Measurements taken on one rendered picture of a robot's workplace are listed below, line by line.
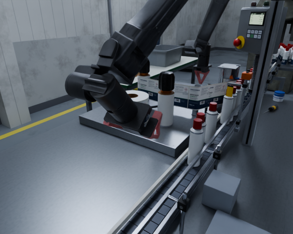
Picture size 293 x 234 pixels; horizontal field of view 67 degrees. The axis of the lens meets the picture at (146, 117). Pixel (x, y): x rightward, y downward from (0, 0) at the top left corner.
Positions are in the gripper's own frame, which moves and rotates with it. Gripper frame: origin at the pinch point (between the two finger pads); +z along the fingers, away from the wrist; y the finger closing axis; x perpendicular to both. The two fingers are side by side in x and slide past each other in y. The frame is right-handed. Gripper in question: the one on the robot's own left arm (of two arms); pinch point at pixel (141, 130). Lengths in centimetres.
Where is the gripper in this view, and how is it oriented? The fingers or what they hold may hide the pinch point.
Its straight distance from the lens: 58.1
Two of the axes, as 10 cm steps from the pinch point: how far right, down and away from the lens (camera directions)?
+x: -4.2, 8.5, -3.3
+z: 3.6, 4.9, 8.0
